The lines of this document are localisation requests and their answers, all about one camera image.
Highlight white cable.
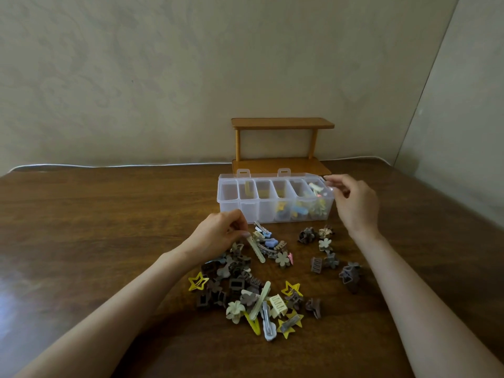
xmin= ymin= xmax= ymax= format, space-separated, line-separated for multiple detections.
xmin=7 ymin=155 xmax=391 ymax=173

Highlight long pale green clip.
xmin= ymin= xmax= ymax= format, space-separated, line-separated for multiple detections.
xmin=247 ymin=235 xmax=267 ymax=264

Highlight person's right forearm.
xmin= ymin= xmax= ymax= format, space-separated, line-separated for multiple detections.
xmin=352 ymin=231 xmax=504 ymax=378

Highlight pile of mixed hair clips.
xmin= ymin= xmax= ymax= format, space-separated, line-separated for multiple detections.
xmin=188 ymin=220 xmax=305 ymax=342

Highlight person's left hand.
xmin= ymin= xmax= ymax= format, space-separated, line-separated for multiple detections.
xmin=181 ymin=209 xmax=251 ymax=268

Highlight clear plastic compartment box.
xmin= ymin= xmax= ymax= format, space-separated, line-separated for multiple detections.
xmin=217 ymin=167 xmax=335 ymax=225

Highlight small wooden shelf rack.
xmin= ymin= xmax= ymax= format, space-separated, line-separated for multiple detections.
xmin=230 ymin=117 xmax=335 ymax=176

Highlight person's left forearm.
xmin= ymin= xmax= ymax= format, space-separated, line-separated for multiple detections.
xmin=15 ymin=247 xmax=205 ymax=378

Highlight person's right hand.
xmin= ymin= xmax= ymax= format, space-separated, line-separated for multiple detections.
xmin=323 ymin=173 xmax=382 ymax=240

